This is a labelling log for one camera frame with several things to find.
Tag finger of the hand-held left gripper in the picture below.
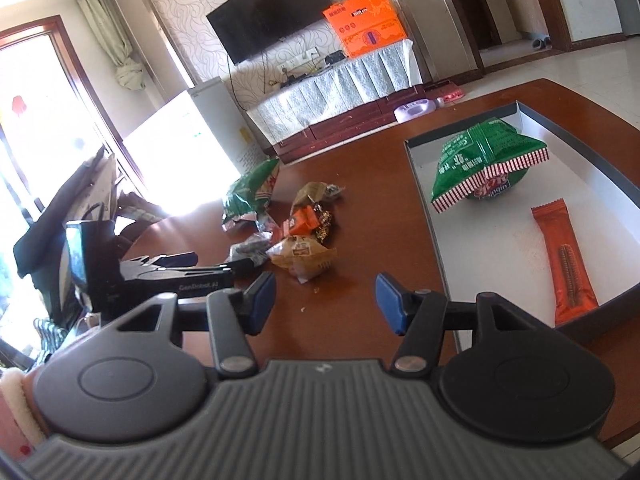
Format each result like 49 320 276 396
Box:
220 258 268 278
121 252 199 270

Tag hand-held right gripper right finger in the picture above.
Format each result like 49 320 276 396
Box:
375 272 523 375

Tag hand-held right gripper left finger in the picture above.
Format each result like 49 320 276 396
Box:
116 272 277 380

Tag dark grey snack packet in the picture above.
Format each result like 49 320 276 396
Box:
227 239 273 266

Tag tan bread packet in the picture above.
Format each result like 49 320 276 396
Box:
266 234 337 284

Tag grey shallow box tray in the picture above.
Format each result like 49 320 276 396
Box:
404 101 640 346

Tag green snack bag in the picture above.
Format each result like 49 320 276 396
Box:
221 157 281 232
431 117 551 215

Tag small orange snack packet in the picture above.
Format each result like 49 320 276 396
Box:
282 205 321 236

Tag chair with dark cloth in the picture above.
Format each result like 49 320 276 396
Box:
12 144 153 313

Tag gold wrapped candies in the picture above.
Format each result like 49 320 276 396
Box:
312 207 336 247

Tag olive brown snack packet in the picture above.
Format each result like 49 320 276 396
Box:
292 181 347 211

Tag white small fridge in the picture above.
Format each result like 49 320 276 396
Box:
124 82 253 183

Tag pink fuzzy clothing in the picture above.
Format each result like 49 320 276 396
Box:
0 367 47 462

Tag wooden television cabinet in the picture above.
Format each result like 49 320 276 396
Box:
260 82 443 163

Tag orange snack bar packet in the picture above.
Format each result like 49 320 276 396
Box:
531 198 599 326

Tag purple white bottle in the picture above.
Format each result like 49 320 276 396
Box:
394 100 435 124

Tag TV cabinet with cloth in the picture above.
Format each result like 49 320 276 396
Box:
247 39 423 133

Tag beige tied curtain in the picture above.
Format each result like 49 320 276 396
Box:
74 0 149 92

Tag black flat television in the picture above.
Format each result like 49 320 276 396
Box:
206 0 335 66

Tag orange cardboard gift box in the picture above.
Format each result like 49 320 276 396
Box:
322 0 412 58

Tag dark wooden door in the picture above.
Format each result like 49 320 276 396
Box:
434 0 502 58

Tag wooden kitchen counter cabinet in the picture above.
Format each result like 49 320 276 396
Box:
495 0 547 42

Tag white wall sockets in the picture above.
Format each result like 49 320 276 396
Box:
279 47 322 74

